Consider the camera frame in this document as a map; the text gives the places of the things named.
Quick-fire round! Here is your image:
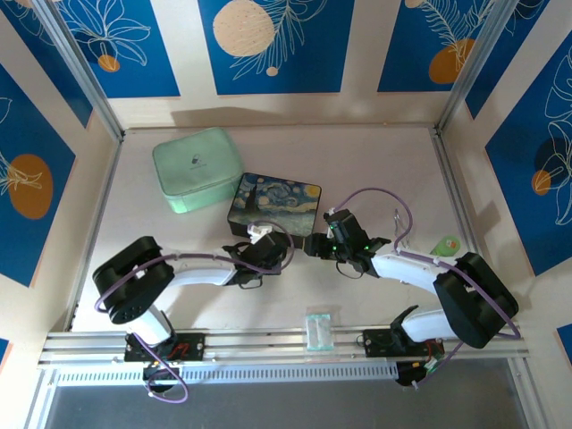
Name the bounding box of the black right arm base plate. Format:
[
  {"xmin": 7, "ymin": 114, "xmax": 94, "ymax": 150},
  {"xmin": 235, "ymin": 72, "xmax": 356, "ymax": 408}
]
[{"xmin": 362, "ymin": 328, "xmax": 446, "ymax": 358}]

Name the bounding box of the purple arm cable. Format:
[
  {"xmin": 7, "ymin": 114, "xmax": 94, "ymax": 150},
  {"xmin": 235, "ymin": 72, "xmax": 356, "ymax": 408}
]
[
  {"xmin": 95, "ymin": 223, "xmax": 296, "ymax": 404},
  {"xmin": 332, "ymin": 186, "xmax": 522, "ymax": 388}
]

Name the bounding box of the blue floral wall poster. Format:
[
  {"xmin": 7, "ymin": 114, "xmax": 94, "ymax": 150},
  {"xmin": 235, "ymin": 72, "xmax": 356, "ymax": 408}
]
[
  {"xmin": 198, "ymin": 0, "xmax": 355, "ymax": 96},
  {"xmin": 484, "ymin": 44, "xmax": 572, "ymax": 277},
  {"xmin": 0, "ymin": 64, "xmax": 78, "ymax": 288},
  {"xmin": 48, "ymin": 0, "xmax": 181, "ymax": 99},
  {"xmin": 377, "ymin": 0, "xmax": 506, "ymax": 94}
]

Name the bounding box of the starry night tin box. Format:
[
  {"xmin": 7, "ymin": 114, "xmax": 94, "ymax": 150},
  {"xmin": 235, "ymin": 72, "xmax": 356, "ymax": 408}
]
[{"xmin": 226, "ymin": 172, "xmax": 324, "ymax": 252}]

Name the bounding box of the aluminium front rail frame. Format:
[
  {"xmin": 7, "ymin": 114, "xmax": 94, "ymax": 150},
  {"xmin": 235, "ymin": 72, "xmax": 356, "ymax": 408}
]
[{"xmin": 38, "ymin": 319, "xmax": 531, "ymax": 370}]

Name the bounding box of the green tube with orange label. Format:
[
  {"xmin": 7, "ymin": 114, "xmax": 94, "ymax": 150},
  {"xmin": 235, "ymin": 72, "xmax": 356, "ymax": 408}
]
[{"xmin": 431, "ymin": 235, "xmax": 461, "ymax": 258}]

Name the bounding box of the white slotted cable duct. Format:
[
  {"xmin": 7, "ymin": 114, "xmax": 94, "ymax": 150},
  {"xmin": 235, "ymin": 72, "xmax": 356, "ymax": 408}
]
[{"xmin": 53, "ymin": 361, "xmax": 400, "ymax": 388}]

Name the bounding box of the clear plastic hook piece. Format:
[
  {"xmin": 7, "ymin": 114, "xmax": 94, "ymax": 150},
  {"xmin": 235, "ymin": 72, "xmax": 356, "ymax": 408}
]
[{"xmin": 392, "ymin": 208, "xmax": 415, "ymax": 251}]

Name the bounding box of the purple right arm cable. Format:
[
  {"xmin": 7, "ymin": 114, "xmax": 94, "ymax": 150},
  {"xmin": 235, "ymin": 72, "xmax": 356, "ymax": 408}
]
[{"xmin": 332, "ymin": 186, "xmax": 522, "ymax": 388}]

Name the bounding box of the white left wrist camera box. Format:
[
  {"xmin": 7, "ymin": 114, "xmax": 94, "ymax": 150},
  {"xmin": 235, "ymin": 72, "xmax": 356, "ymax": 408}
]
[{"xmin": 247, "ymin": 223, "xmax": 273, "ymax": 245}]

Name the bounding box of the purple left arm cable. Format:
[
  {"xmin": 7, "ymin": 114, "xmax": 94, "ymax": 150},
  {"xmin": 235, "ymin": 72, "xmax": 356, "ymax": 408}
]
[{"xmin": 95, "ymin": 223, "xmax": 296, "ymax": 404}]

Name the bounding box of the mint green zip case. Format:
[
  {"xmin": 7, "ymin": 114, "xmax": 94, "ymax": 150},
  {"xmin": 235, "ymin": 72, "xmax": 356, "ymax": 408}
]
[{"xmin": 151, "ymin": 127, "xmax": 246, "ymax": 215}]

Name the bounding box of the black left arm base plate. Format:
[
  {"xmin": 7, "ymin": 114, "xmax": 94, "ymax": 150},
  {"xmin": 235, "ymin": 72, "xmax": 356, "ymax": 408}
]
[{"xmin": 123, "ymin": 331, "xmax": 207, "ymax": 362}]

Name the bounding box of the aluminium corner post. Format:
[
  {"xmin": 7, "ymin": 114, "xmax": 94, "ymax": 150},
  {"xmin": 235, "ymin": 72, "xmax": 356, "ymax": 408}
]
[
  {"xmin": 33, "ymin": 0, "xmax": 125, "ymax": 142},
  {"xmin": 435, "ymin": 0, "xmax": 515, "ymax": 133}
]

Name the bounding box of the clear plastic bag with strips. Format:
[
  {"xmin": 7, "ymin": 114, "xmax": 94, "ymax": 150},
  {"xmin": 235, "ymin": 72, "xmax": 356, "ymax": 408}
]
[{"xmin": 302, "ymin": 306, "xmax": 340, "ymax": 358}]

